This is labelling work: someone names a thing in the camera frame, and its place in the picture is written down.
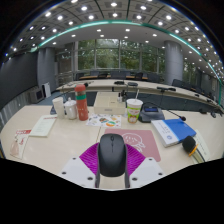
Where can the round ceiling lights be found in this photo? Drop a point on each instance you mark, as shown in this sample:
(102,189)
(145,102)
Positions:
(114,4)

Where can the pale green booklet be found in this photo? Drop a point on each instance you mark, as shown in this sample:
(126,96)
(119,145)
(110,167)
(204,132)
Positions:
(42,125)

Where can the dark conference chairs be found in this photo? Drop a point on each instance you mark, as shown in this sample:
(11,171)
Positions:
(118,75)

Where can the red drink bottle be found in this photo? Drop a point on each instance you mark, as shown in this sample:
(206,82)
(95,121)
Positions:
(81,103)

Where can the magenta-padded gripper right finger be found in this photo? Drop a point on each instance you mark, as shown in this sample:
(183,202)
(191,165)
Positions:
(136,158)

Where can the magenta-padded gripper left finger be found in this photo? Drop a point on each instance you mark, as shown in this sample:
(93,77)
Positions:
(88,156)

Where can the dark gooseneck desk microphone unit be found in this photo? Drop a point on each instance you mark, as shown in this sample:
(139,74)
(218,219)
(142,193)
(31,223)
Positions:
(53,110)
(150,114)

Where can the pink printed mouse pad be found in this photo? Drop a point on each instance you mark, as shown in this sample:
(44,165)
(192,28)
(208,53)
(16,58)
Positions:
(143,141)

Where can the white paper cup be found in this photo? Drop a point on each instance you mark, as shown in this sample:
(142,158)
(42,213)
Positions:
(59,107)

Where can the black computer mouse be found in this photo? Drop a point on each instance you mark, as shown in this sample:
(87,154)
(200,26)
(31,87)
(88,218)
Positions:
(112,156)

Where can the printed drink cup with straw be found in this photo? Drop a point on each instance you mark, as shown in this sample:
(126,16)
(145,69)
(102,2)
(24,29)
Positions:
(134,111)

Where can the black handheld microphone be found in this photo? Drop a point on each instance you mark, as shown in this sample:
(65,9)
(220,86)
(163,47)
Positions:
(188,144)

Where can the grey box appliance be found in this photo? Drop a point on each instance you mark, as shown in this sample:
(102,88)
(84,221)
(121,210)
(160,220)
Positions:
(36,95)

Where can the red and white magazine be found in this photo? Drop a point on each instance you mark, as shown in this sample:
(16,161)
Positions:
(20,143)

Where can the white lidded mug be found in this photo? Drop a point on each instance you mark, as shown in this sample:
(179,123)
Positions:
(70,109)

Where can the blue and white book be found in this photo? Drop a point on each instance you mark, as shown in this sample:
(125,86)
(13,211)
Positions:
(173,130)

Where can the colourful sticker sheet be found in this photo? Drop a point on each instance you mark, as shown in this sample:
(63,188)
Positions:
(104,120)

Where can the cream cardboard box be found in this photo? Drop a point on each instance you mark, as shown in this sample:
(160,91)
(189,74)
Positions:
(109,104)

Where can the white upright appliance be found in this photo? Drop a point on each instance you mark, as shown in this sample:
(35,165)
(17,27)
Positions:
(46,90)

